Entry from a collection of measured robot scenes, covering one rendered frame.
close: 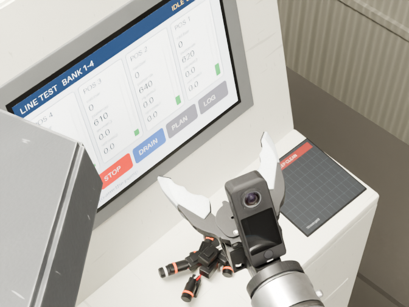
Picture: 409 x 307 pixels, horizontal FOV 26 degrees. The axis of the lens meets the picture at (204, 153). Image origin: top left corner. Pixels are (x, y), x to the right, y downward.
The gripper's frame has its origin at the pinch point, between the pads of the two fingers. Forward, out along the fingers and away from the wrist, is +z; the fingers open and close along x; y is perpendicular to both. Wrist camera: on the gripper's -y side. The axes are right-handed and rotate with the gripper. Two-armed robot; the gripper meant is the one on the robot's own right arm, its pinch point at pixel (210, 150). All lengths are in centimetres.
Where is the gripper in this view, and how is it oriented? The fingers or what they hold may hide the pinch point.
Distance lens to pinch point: 113.6
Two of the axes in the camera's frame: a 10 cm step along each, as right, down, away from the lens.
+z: -3.8, -7.5, 5.4
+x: 9.2, -3.9, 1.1
